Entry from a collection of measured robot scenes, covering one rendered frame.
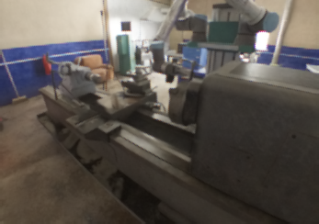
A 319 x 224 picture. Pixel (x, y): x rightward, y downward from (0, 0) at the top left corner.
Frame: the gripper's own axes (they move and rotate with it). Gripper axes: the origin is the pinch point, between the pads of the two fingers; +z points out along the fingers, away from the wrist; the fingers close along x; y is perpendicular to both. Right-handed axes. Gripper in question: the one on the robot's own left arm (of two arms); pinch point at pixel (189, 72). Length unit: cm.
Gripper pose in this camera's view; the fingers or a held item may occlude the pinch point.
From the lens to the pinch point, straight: 88.1
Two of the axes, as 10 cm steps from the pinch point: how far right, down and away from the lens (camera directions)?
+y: 2.2, -9.5, -2.1
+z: 6.0, 3.0, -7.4
